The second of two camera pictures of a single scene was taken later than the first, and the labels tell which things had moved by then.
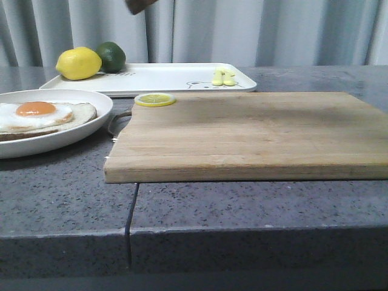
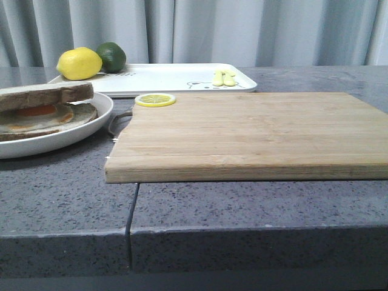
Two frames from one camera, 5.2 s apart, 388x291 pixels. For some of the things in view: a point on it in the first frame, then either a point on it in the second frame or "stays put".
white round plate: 48,143 stays put
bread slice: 136,6 to 26,96
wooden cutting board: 248,136 stays put
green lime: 113,57 stays put
